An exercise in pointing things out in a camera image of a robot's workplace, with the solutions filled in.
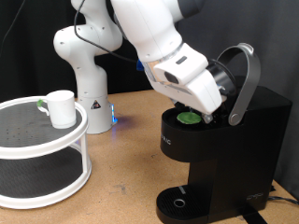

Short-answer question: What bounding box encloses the black tape strip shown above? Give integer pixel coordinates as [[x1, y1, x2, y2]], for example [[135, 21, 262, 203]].
[[237, 209, 269, 224]]

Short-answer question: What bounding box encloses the grey backdrop panel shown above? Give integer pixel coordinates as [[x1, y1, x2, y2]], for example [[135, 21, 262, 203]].
[[169, 0, 299, 200]]

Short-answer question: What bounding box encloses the silver Keurig lid handle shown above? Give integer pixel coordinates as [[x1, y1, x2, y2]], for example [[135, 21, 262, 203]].
[[216, 42, 262, 127]]

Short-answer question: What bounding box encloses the black coffee pod green lid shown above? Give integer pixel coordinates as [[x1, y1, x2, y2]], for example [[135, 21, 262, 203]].
[[176, 111, 203, 125]]

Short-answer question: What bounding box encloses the black Keurig coffee machine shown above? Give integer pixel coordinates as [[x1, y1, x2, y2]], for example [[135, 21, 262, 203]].
[[155, 59, 293, 224]]

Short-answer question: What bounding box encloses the white mug green-taped handle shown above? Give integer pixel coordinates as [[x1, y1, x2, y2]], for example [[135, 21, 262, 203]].
[[36, 90, 78, 130]]

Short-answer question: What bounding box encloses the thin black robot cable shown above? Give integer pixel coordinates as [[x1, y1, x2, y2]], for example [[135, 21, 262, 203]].
[[0, 0, 237, 96]]

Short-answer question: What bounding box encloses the black backdrop curtain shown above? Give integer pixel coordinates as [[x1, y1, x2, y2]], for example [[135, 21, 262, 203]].
[[0, 0, 176, 104]]

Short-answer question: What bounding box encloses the white two-tier turntable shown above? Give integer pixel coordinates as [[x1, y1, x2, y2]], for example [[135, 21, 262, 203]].
[[0, 95, 93, 210]]

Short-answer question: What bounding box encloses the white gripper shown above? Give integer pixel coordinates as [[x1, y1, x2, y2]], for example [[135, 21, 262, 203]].
[[153, 65, 224, 124]]

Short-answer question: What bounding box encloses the black drip tray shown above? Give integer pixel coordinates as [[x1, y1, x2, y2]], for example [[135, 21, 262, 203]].
[[155, 184, 216, 224]]

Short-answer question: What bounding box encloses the black machine power cable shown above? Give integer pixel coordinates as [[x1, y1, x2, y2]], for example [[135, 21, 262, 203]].
[[267, 185, 299, 206]]

